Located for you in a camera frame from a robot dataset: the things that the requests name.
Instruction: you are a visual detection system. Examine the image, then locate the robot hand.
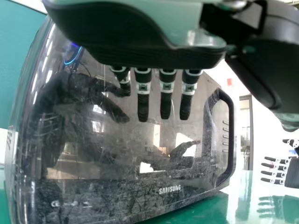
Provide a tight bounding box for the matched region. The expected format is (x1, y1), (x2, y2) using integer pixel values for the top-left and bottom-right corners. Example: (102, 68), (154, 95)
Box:
(43, 0), (299, 133)
(260, 137), (299, 188)

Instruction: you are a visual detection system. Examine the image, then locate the black oven with glass door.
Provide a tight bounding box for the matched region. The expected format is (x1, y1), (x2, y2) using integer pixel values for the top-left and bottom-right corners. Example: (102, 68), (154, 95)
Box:
(4, 14), (237, 224)

